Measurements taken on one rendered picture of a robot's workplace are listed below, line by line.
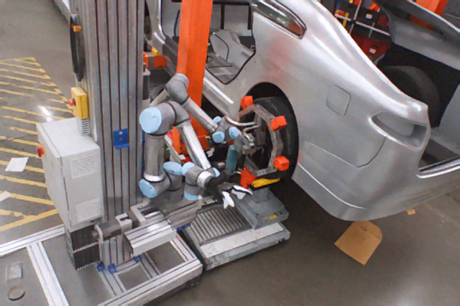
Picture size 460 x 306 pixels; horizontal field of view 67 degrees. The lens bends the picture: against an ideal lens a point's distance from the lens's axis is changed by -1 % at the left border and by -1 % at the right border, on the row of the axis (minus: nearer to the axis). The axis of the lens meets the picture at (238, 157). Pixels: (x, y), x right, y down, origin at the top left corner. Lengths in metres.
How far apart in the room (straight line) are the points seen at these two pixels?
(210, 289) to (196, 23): 1.91
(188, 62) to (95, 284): 1.64
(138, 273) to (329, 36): 1.98
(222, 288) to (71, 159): 1.51
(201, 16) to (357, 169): 1.46
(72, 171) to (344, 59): 1.61
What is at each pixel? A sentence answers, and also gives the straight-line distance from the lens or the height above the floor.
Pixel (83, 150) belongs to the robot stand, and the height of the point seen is 1.23.
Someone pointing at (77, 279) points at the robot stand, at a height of 0.21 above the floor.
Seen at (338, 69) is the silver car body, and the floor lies 1.63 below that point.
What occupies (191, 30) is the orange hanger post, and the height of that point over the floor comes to 1.58.
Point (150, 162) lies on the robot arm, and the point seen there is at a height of 1.16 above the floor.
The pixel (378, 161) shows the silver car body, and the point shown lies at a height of 1.27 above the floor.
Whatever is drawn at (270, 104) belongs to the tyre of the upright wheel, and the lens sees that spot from 2.68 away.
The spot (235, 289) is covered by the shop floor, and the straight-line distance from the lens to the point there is 2.80.
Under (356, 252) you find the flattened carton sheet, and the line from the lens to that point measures 3.41.
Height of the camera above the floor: 2.26
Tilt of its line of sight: 33 degrees down
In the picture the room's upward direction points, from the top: 11 degrees clockwise
